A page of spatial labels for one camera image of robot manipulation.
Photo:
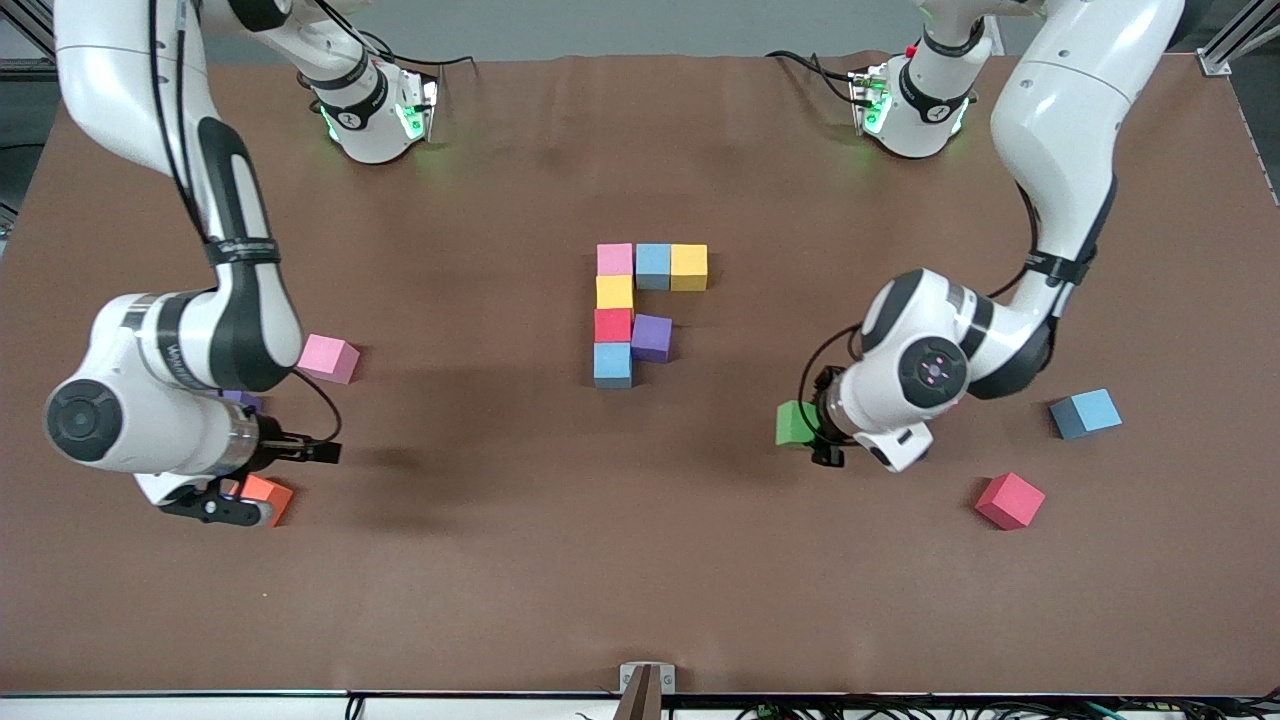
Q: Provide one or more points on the orange foam cube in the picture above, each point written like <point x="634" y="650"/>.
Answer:
<point x="275" y="495"/>

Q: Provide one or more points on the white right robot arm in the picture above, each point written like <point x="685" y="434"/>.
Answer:
<point x="120" y="90"/>

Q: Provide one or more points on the pink foam cube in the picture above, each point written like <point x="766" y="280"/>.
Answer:
<point x="327" y="357"/>
<point x="615" y="260"/>

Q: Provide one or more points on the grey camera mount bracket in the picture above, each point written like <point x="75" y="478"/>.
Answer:
<point x="647" y="690"/>

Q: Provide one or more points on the purple foam cube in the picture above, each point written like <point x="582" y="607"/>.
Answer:
<point x="243" y="400"/>
<point x="652" y="338"/>

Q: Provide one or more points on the blue foam cube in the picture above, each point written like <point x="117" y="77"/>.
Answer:
<point x="612" y="364"/>
<point x="653" y="265"/>
<point x="1088" y="411"/>

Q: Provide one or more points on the aluminium frame post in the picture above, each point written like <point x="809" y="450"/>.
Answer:
<point x="1215" y="62"/>
<point x="30" y="68"/>

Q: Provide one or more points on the brown table cover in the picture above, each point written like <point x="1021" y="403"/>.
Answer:
<point x="640" y="600"/>

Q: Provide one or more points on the green foam cube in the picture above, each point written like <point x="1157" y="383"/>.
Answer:
<point x="795" y="425"/>

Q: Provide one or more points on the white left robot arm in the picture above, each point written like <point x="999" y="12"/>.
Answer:
<point x="1070" y="100"/>

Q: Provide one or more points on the red foam cube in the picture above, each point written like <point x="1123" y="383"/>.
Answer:
<point x="613" y="325"/>
<point x="1010" y="500"/>

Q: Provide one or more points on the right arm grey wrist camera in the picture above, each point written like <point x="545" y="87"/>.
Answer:
<point x="215" y="510"/>

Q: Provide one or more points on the yellow foam cube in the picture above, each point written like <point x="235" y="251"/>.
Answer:
<point x="615" y="291"/>
<point x="688" y="266"/>

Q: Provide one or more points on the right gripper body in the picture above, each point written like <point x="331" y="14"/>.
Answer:
<point x="272" y="446"/>

